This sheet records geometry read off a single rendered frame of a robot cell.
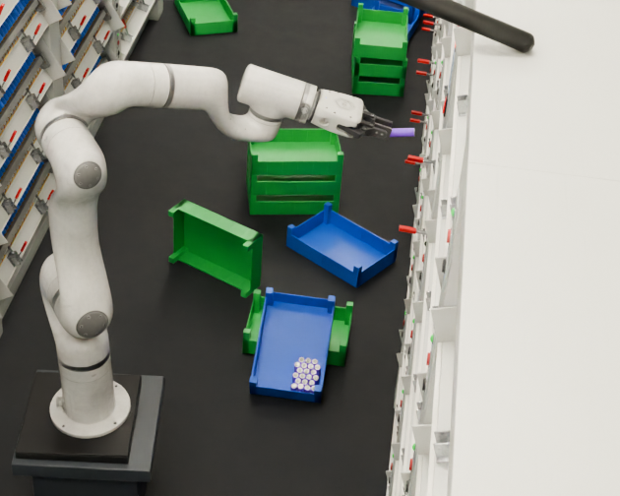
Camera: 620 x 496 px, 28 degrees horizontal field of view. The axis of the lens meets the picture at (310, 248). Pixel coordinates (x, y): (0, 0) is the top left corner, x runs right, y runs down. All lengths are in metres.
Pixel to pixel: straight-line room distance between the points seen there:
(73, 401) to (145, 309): 0.89
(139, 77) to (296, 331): 1.31
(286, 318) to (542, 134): 2.28
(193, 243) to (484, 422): 2.98
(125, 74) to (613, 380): 1.56
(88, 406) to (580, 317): 1.94
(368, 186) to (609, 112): 2.93
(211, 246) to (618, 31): 2.45
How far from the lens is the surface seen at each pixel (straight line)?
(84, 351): 2.81
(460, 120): 1.85
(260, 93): 2.61
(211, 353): 3.61
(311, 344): 3.55
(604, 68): 1.52
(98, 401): 2.92
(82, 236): 2.60
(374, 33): 4.95
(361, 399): 3.50
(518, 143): 1.35
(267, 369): 3.52
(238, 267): 3.86
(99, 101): 2.45
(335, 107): 2.63
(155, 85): 2.47
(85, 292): 2.66
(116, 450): 2.92
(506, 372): 1.05
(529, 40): 1.51
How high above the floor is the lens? 2.44
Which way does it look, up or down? 37 degrees down
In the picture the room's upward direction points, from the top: 5 degrees clockwise
